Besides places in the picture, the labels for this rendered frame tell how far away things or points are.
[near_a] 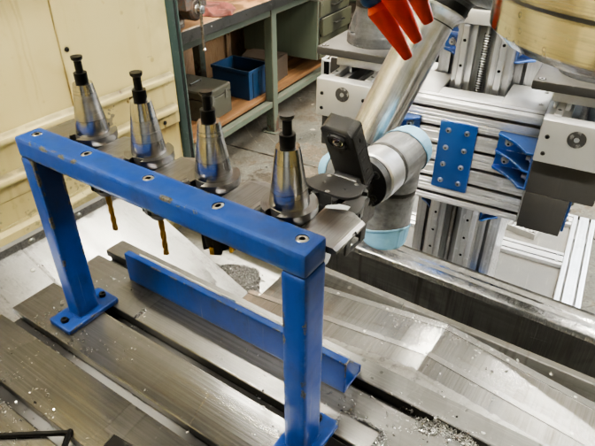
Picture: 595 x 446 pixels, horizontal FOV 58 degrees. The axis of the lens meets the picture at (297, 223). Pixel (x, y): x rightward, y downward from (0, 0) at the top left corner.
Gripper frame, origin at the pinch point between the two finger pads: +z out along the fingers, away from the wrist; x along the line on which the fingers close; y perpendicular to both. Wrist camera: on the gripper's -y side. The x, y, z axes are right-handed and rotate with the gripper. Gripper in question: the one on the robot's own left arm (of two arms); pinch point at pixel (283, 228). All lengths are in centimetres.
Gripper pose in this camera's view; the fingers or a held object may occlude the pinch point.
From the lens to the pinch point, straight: 59.9
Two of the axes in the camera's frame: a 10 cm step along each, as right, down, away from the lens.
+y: -0.3, 8.5, 5.3
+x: -8.3, -3.2, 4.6
